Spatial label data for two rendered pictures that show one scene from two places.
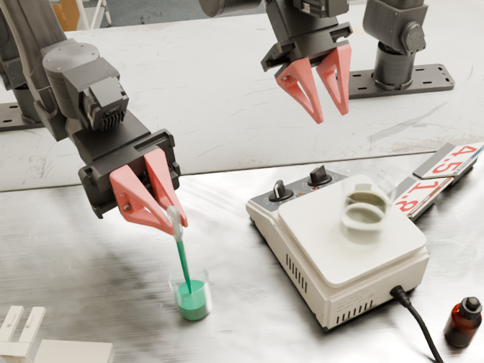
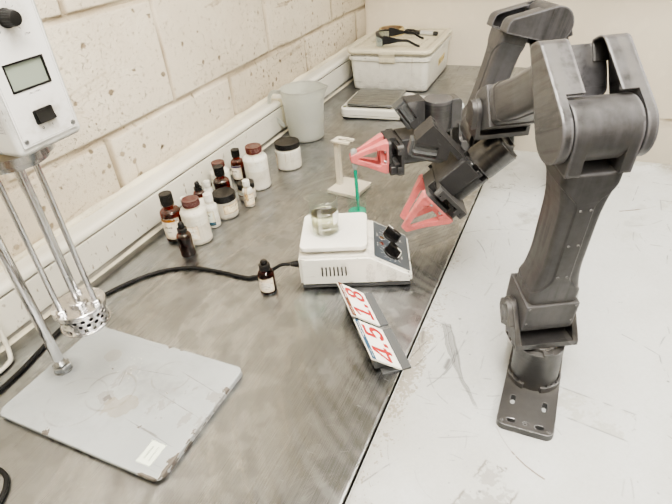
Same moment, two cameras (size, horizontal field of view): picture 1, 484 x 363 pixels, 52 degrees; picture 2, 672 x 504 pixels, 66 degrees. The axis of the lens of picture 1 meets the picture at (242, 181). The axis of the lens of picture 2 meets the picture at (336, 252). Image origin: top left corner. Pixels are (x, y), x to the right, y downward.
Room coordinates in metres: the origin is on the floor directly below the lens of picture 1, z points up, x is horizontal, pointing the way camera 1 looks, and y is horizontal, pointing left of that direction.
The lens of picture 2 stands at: (0.71, -0.83, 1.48)
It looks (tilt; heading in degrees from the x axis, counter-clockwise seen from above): 34 degrees down; 117
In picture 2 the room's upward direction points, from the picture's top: 5 degrees counter-clockwise
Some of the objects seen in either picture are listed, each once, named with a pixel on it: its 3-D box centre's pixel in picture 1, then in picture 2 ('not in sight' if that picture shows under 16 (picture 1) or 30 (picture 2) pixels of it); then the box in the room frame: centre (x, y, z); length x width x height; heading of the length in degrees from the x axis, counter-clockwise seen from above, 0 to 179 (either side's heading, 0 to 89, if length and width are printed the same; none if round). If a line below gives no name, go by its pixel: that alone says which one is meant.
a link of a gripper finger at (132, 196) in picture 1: (160, 195); (373, 155); (0.35, 0.08, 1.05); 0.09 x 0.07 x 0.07; 33
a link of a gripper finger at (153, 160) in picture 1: (149, 202); (372, 153); (0.34, 0.09, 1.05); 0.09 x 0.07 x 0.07; 33
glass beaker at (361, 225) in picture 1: (366, 209); (322, 213); (0.33, -0.12, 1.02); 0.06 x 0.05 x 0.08; 21
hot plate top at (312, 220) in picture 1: (348, 225); (334, 231); (0.34, -0.11, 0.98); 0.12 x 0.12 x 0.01; 22
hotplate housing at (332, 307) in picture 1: (333, 235); (350, 250); (0.37, -0.10, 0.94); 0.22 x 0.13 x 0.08; 22
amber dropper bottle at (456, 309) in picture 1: (465, 317); (266, 275); (0.25, -0.21, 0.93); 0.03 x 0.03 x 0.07
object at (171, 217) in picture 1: (173, 225); not in sight; (0.31, 0.07, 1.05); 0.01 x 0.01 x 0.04; 33
